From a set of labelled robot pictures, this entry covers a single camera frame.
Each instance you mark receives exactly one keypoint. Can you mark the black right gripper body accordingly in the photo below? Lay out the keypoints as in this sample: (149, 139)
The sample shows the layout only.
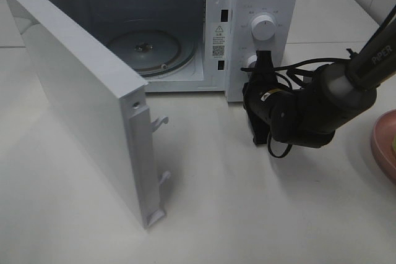
(268, 103)

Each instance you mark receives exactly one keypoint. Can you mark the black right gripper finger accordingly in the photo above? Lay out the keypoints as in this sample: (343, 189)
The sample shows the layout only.
(264, 61)
(259, 129)

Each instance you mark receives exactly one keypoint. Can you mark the pink round plate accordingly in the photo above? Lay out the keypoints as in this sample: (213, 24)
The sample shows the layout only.
(382, 134)

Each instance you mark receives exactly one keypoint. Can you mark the white microwave door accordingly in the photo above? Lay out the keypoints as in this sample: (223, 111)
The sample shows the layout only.
(100, 99)

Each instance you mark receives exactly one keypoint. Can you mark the white bread sandwich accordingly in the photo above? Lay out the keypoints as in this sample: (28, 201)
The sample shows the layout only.
(394, 145)

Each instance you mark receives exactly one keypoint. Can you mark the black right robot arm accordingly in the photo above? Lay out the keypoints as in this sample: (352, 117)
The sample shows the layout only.
(303, 104)

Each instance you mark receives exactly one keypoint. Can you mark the white lower microwave knob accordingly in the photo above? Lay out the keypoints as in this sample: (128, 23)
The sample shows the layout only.
(249, 63)

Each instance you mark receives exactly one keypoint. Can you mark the white microwave knob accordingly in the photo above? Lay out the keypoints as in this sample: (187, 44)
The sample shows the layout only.
(249, 63)
(263, 27)

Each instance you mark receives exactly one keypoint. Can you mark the white upper microwave knob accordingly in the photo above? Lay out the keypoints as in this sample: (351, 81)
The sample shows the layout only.
(263, 27)

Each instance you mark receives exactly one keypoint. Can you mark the white microwave oven body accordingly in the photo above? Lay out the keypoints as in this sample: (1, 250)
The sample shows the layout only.
(221, 28)

